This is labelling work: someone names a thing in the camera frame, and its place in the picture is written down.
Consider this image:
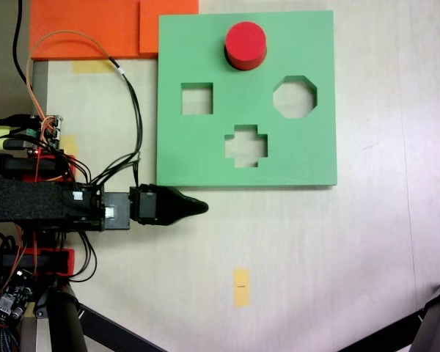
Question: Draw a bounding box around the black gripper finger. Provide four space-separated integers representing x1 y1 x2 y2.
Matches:
156 186 210 227

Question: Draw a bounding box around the red cylinder block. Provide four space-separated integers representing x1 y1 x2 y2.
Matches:
224 21 268 72

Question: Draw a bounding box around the large orange foam block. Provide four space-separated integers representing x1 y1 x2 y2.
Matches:
29 0 158 61

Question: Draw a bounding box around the green shape sorter board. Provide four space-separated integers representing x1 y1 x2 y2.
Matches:
155 10 339 191

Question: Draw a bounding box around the yellow tape square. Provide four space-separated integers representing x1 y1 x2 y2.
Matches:
60 134 78 157

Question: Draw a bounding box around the yellow tape marker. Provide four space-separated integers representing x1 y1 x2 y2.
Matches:
233 268 251 308

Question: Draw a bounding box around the black flat tripod leg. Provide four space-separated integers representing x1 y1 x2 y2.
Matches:
76 302 169 352
336 311 426 352

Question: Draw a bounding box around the black round tripod leg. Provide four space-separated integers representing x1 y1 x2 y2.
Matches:
410 276 440 352
45 287 87 352

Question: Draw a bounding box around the yellow tape strip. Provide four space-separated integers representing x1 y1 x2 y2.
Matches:
71 60 113 74

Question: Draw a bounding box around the black power converter board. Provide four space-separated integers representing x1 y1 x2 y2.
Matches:
0 269 36 326

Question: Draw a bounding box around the thin black wire bundle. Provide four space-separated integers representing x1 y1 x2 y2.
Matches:
89 57 144 186

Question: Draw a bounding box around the circuit board with wires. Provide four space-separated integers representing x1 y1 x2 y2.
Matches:
24 114 65 152

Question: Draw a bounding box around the thin orange wire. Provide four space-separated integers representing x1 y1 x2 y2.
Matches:
26 30 114 120

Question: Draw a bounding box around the thick black cable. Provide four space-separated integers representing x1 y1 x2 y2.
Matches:
12 0 31 87

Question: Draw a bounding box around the braided grey cable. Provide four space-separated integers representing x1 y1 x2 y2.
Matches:
0 325 20 352

